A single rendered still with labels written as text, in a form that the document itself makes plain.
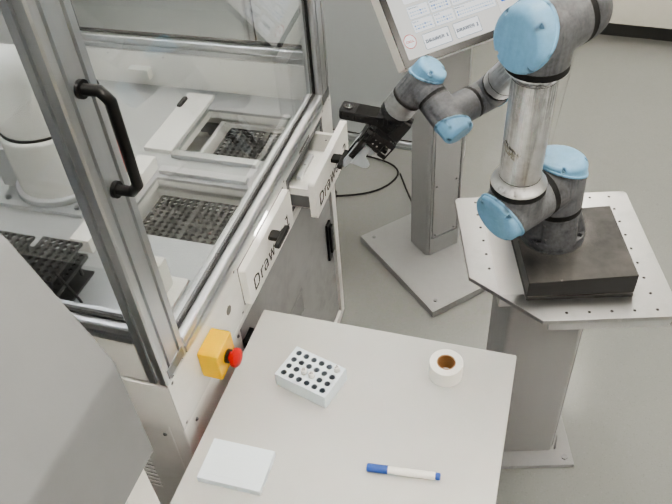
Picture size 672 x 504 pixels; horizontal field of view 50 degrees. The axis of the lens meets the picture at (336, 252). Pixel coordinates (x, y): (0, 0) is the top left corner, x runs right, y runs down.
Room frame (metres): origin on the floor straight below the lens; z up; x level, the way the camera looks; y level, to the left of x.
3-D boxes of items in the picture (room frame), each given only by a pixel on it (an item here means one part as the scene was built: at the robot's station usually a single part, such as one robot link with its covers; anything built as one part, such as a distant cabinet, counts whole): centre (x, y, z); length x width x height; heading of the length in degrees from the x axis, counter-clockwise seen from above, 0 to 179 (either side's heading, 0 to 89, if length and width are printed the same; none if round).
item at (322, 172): (1.51, 0.00, 0.87); 0.29 x 0.02 x 0.11; 160
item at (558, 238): (1.25, -0.51, 0.87); 0.15 x 0.15 x 0.10
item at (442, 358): (0.91, -0.21, 0.78); 0.07 x 0.07 x 0.04
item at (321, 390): (0.92, 0.07, 0.78); 0.12 x 0.08 x 0.04; 55
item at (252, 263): (1.24, 0.16, 0.87); 0.29 x 0.02 x 0.11; 160
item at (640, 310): (1.24, -0.54, 0.70); 0.45 x 0.44 x 0.12; 86
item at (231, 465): (0.73, 0.22, 0.77); 0.13 x 0.09 x 0.02; 71
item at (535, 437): (1.25, -0.52, 0.38); 0.30 x 0.30 x 0.76; 86
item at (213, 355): (0.92, 0.25, 0.88); 0.07 x 0.05 x 0.07; 160
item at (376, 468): (0.69, -0.09, 0.77); 0.14 x 0.02 x 0.02; 76
